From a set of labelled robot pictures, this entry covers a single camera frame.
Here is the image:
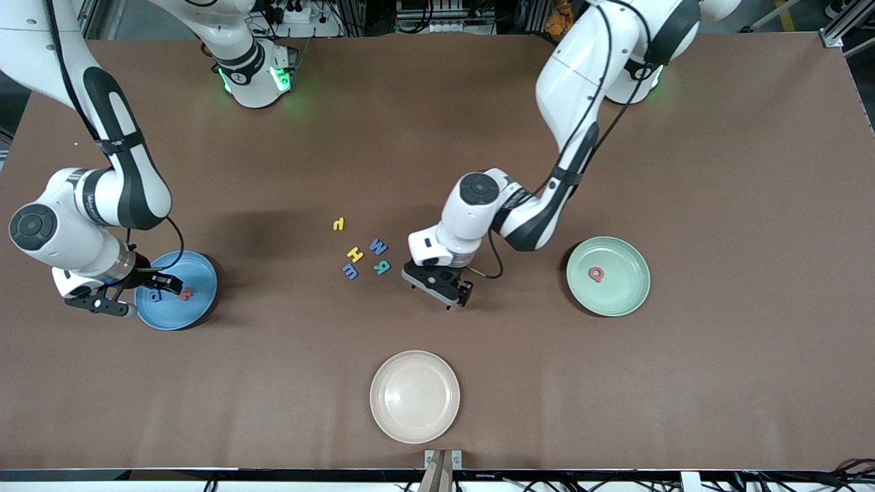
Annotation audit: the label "white power strip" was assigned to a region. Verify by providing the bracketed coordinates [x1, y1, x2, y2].
[256, 0, 342, 38]

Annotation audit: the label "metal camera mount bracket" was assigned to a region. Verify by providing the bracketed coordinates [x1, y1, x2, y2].
[418, 449, 463, 492]

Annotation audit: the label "orange snack packets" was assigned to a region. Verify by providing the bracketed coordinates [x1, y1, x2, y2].
[545, 0, 576, 36]

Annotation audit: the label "black equipment rack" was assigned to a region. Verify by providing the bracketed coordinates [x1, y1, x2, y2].
[395, 0, 498, 35]

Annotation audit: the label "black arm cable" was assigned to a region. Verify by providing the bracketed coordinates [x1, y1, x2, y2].
[468, 0, 633, 279]
[41, 0, 185, 274]

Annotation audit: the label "blue plate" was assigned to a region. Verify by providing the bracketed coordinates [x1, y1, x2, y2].
[134, 250, 219, 331]

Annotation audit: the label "aluminium frame post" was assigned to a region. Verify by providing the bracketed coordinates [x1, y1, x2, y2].
[820, 0, 875, 59]
[68, 0, 103, 38]

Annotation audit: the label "green plate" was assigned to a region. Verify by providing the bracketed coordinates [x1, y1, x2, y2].
[566, 236, 651, 318]

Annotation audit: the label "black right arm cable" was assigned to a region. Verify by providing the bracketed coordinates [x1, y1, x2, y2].
[41, 0, 185, 274]

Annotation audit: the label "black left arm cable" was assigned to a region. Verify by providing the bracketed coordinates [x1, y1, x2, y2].
[468, 0, 633, 279]

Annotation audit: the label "beige plate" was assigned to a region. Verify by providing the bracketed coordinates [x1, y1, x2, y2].
[370, 350, 461, 445]

